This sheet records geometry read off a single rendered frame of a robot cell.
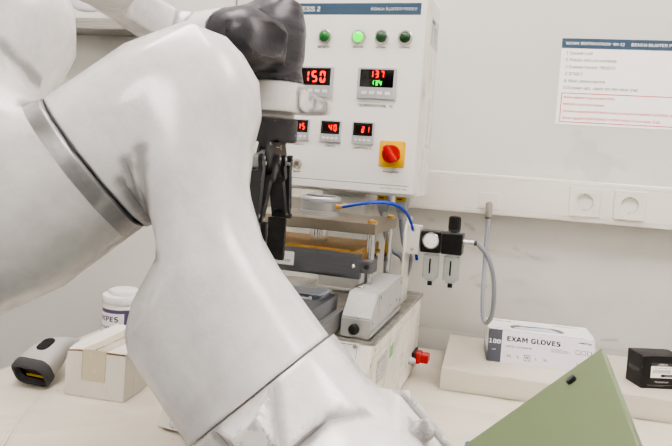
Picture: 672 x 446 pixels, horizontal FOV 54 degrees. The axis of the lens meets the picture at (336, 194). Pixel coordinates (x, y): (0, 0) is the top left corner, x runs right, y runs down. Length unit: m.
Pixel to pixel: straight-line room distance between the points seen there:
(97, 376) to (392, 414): 0.96
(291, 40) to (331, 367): 0.69
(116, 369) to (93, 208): 0.88
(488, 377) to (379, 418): 1.06
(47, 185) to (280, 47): 0.60
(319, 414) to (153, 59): 0.24
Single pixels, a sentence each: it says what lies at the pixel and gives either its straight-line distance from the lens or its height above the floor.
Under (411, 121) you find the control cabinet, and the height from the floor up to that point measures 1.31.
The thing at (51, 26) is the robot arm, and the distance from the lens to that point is 0.52.
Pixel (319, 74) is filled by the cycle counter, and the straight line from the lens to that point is 1.43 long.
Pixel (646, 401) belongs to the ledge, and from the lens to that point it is 1.48.
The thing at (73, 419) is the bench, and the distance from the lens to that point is 1.25.
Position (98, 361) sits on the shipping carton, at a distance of 1.31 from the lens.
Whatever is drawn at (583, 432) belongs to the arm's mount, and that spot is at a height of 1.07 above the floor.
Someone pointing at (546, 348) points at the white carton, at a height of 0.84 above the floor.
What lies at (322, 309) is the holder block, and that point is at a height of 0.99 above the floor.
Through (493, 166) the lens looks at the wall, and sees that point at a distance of 1.70.
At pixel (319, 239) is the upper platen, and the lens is 1.27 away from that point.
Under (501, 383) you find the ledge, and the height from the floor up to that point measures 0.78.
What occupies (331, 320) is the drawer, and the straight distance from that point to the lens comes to 1.05.
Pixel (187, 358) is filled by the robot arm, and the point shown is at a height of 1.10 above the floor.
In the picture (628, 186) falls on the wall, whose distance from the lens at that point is 1.68.
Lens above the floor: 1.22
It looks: 3 degrees down
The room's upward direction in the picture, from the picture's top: 4 degrees clockwise
